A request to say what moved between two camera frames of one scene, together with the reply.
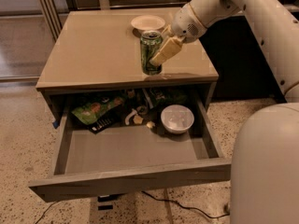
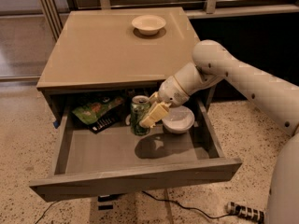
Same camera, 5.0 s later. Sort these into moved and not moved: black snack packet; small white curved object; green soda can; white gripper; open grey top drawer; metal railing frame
Moved: white gripper; green soda can
Not moved: open grey top drawer; black snack packet; small white curved object; metal railing frame
